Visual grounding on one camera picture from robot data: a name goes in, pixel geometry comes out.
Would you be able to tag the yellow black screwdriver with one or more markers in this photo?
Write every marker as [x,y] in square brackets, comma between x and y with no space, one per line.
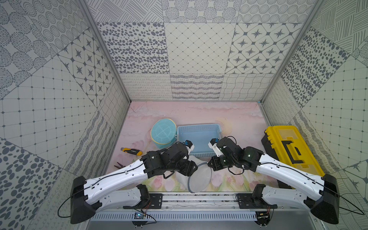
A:
[132,151]

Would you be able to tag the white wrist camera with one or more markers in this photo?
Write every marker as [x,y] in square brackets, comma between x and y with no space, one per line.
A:
[189,145]
[213,145]

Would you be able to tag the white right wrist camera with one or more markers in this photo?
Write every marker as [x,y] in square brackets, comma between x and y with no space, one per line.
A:
[213,145]

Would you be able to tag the turquoise mesh laundry bag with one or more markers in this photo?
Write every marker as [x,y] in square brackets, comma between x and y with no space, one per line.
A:
[163,133]

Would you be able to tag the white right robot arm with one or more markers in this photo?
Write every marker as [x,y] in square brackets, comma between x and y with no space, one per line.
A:
[318,194]

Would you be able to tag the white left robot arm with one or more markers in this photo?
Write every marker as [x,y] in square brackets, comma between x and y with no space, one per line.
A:
[124,186]

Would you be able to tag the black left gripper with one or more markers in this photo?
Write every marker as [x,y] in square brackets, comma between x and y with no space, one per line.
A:
[187,166]

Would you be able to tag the white mesh laundry bag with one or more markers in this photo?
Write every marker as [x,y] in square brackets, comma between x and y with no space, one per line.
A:
[199,180]

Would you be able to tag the yellow black toolbox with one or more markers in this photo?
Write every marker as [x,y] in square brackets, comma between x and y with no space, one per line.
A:
[285,144]

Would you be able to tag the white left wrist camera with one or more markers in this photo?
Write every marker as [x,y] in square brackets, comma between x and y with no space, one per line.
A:
[189,145]

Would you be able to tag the aluminium mounting rail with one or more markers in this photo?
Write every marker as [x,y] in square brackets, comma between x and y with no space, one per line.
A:
[205,207]

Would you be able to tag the light blue perforated plastic basket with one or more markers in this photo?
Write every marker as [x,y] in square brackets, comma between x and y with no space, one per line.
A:
[200,136]

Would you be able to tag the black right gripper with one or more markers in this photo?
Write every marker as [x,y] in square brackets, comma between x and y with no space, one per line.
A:
[215,166]

